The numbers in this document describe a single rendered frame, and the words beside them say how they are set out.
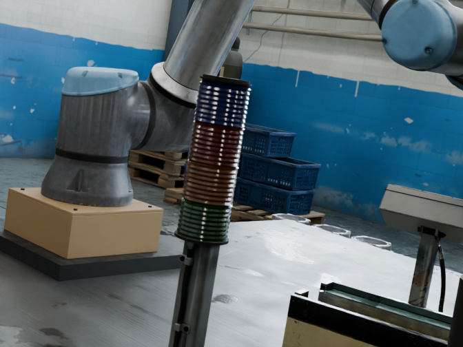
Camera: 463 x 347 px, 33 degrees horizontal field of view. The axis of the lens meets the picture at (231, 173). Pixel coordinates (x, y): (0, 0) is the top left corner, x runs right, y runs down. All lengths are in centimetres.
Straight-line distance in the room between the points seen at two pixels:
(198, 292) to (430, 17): 44
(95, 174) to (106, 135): 8
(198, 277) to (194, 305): 3
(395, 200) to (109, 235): 57
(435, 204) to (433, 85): 614
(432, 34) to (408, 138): 649
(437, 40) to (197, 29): 69
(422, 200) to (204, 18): 58
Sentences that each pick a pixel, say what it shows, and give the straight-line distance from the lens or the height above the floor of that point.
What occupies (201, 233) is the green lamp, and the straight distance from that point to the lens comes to 87.
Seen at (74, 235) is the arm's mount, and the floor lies 88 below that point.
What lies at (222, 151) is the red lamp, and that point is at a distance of 86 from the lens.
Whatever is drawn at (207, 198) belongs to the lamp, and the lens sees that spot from 86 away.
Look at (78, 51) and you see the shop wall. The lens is 857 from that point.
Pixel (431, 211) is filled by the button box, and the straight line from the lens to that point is 129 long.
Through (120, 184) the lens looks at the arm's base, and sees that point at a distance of 159.
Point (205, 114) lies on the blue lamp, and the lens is 86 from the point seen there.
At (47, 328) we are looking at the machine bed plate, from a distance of 123.
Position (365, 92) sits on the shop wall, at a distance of 778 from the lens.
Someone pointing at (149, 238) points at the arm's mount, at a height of 86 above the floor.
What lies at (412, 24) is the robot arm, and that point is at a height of 132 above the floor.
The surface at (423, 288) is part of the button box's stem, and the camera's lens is 132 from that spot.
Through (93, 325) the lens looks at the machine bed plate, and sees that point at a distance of 126.
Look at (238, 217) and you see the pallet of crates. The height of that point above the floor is 5.
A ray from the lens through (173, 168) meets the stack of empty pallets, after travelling 749.
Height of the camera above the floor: 123
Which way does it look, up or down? 7 degrees down
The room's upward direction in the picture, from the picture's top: 9 degrees clockwise
